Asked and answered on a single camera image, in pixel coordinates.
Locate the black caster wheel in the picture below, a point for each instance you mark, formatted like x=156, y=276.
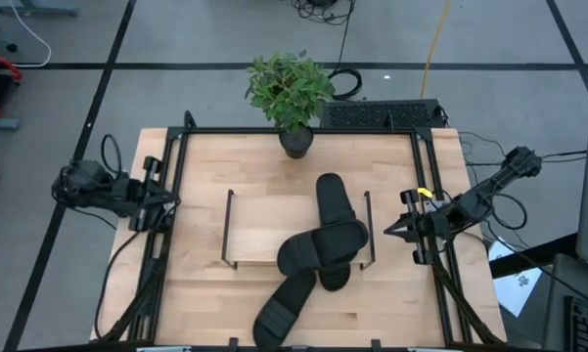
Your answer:
x=11, y=48

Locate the grey desk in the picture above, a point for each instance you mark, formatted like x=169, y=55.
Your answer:
x=557, y=313

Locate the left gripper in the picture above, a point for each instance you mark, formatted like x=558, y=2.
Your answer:
x=132, y=193

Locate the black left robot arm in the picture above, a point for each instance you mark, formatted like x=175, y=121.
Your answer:
x=85, y=183

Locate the white printed paper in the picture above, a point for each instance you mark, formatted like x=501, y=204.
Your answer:
x=518, y=288

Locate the black aluminium table frame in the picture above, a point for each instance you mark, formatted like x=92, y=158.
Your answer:
x=235, y=130

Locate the green plant in black pot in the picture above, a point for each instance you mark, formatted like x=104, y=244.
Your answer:
x=288, y=93

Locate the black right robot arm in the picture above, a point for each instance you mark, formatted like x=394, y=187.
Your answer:
x=499, y=188

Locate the grey table foot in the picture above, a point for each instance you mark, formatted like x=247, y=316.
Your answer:
x=34, y=7

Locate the yellow tag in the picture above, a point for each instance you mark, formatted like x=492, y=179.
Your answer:
x=424, y=193

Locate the black keyboard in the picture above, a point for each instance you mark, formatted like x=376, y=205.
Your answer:
x=587, y=327

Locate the wooden shelf black metal frame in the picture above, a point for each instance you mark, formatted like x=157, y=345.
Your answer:
x=259, y=230

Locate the black perforated metal case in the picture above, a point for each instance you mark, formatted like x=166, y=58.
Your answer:
x=357, y=115

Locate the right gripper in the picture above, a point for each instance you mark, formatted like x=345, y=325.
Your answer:
x=438, y=222

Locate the black clamp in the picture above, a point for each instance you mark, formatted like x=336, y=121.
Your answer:
x=233, y=343
x=375, y=344

